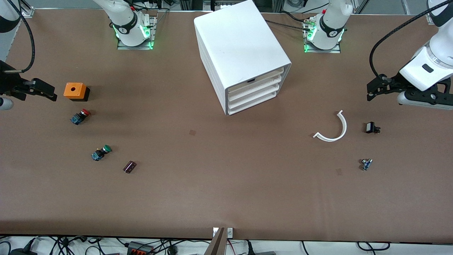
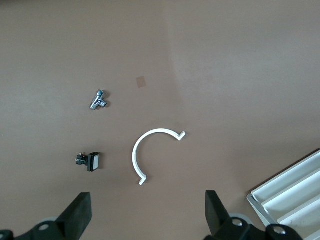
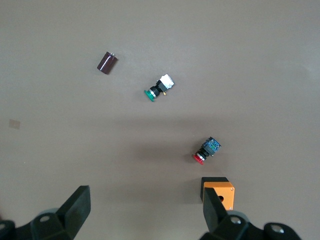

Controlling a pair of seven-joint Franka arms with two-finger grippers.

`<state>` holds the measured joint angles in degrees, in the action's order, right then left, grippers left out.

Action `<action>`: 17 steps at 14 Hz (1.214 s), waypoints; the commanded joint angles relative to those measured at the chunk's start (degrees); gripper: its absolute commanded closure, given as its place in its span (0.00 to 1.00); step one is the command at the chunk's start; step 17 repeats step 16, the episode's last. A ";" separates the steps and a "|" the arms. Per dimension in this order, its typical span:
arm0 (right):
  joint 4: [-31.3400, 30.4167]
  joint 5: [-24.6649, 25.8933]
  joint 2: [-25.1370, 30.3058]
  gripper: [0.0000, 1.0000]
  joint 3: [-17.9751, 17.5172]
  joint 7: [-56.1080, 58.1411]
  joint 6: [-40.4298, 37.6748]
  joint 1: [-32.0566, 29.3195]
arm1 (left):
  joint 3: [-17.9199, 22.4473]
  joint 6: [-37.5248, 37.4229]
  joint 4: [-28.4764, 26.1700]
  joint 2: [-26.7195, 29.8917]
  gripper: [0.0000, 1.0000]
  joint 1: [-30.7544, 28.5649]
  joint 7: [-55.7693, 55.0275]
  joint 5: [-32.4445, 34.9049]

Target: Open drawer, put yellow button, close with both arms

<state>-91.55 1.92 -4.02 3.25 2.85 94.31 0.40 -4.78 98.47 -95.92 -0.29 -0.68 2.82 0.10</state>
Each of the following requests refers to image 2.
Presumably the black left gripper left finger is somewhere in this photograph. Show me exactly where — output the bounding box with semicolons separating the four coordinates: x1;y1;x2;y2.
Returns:
54;191;93;240

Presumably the brown tape patch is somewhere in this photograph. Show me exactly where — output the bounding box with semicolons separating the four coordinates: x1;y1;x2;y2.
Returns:
136;76;148;89

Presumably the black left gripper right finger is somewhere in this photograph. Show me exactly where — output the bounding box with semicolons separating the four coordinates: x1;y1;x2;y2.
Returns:
204;190;251;240

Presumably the white curved plastic bracket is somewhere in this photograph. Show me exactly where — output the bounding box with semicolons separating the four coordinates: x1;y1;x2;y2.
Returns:
131;128;187;186

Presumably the black rectangular white-faced switch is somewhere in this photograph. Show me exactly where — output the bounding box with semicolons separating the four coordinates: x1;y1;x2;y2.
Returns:
74;151;102;173

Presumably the white drawer cabinet shell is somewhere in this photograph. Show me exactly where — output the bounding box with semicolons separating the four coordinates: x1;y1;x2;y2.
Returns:
246;192;277;230

